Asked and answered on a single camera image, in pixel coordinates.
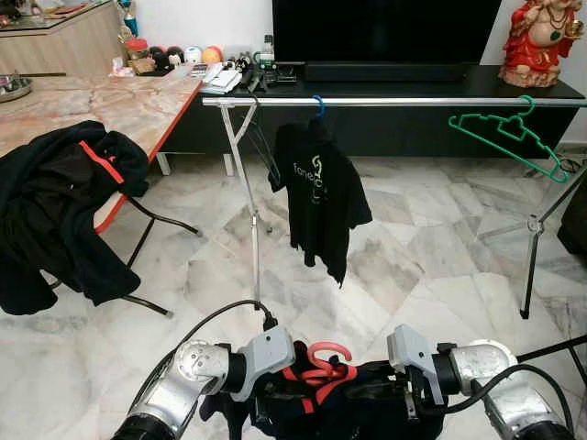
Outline black shirt with red collar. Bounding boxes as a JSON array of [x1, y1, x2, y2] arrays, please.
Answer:
[[225, 357, 446, 440]]

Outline red plastic hanger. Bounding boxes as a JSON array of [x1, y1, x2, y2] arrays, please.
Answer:
[[280, 341, 359, 413]]

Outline green plastic hanger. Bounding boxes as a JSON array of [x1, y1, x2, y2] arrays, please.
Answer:
[[449, 95, 570, 183]]

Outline black shirt with logo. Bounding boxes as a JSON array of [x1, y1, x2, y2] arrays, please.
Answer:
[[269, 116, 373, 287]]

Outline long black TV console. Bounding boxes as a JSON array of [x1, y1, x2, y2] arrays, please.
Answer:
[[161, 64, 587, 157]]

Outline silver metal clothes rack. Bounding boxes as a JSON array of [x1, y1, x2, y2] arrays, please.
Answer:
[[202, 94, 587, 320]]

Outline black soundbar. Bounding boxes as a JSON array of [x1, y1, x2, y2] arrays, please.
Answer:
[[305, 61, 469, 83]]

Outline small black gadget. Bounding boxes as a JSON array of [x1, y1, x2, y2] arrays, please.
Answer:
[[266, 64, 299, 83]]

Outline black remote control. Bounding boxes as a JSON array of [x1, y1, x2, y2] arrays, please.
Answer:
[[240, 69, 267, 93]]

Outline red laughing Buddha statue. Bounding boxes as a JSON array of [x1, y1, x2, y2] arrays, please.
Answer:
[[500, 0, 586, 89]]

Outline large black television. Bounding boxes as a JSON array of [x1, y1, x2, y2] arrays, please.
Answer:
[[271, 0, 504, 65]]

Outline stack of papers and booklets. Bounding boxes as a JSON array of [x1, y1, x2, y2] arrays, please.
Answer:
[[197, 62, 244, 95]]

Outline small toy figurines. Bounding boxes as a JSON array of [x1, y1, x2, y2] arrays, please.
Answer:
[[225, 53, 253, 74]]

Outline black jacket with red stripe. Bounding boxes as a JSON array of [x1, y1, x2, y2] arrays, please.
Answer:
[[0, 119, 150, 317]]

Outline marble table with red edge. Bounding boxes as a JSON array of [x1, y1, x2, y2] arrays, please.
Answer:
[[0, 75, 205, 317]]

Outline jar with red lid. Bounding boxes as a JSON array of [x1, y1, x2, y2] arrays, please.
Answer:
[[126, 37, 152, 74]]

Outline gold and blue trophy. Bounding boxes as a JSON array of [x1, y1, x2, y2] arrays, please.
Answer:
[[116, 0, 138, 38]]

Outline light wooden cabinet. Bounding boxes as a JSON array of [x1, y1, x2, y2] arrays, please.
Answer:
[[0, 5, 125, 79]]

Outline metal bowl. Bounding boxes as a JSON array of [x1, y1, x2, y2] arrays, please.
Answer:
[[0, 76, 33, 102]]

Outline black metal frame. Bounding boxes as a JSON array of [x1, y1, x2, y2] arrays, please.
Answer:
[[516, 335, 587, 386]]

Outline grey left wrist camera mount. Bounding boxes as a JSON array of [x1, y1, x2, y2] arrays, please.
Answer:
[[243, 324, 296, 402]]

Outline black wire hanger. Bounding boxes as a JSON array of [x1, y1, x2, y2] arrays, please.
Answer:
[[246, 99, 281, 184]]

